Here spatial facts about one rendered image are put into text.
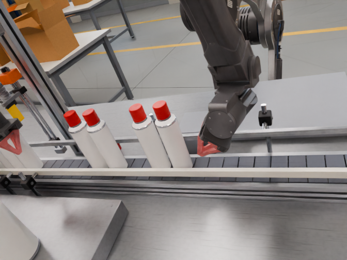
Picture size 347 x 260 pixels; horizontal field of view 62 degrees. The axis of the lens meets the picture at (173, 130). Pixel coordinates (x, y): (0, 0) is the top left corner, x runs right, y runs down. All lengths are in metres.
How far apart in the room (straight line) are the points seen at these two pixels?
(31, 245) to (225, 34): 0.62
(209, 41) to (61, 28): 2.22
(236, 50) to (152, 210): 0.46
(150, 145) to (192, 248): 0.25
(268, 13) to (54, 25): 1.74
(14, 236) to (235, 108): 0.54
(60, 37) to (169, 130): 2.06
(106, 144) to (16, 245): 0.30
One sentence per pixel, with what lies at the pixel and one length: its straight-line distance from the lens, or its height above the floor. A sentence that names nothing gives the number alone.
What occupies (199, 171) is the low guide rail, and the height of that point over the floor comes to 0.91.
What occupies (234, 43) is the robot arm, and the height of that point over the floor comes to 1.21.
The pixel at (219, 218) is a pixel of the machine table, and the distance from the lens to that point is 0.70.
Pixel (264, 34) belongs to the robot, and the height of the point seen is 0.88.
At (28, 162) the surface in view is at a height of 0.93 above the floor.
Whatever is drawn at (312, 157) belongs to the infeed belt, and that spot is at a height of 0.88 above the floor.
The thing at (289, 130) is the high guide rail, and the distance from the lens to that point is 0.68.
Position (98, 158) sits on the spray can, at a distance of 0.85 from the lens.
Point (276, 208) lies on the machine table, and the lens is 0.70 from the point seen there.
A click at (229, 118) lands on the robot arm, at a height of 1.10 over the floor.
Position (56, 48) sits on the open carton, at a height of 0.87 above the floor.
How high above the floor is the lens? 1.39
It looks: 34 degrees down
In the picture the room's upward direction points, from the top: 21 degrees counter-clockwise
